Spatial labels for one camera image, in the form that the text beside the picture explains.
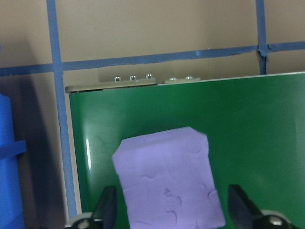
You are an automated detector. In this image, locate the purple foam block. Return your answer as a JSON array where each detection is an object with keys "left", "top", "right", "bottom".
[{"left": 112, "top": 126, "right": 226, "bottom": 229}]

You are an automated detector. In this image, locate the green conveyor belt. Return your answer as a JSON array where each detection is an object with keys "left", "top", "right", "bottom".
[{"left": 64, "top": 71, "right": 305, "bottom": 229}]

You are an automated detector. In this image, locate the blue plastic storage bin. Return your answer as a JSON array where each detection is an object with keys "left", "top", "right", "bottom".
[{"left": 0, "top": 93, "right": 27, "bottom": 229}]

